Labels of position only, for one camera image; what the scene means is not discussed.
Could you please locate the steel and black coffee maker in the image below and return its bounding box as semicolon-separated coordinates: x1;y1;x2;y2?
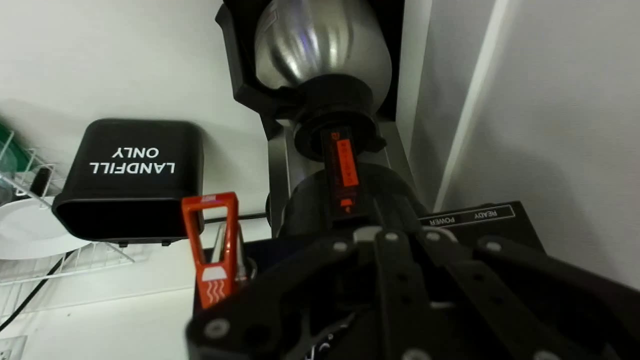
188;0;557;323

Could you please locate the black power cord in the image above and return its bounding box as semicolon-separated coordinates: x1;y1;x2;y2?
0;255;70;335

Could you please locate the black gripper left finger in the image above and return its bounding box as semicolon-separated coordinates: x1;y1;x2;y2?
184;227;430;360

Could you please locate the black landfill only bin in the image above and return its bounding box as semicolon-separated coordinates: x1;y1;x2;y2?
51;117;206;247

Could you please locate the green item in rack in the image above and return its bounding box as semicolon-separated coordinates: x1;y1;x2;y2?
0;115;31;177

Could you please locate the black brew funnel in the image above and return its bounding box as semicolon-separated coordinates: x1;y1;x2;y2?
278;129;430;244

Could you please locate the wire dish rack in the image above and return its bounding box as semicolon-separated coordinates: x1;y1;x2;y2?
0;118;147;323

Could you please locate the white plate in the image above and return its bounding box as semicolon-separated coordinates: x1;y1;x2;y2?
0;194;90;262

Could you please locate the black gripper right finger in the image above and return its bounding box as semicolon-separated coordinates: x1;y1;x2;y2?
393;224;640;360

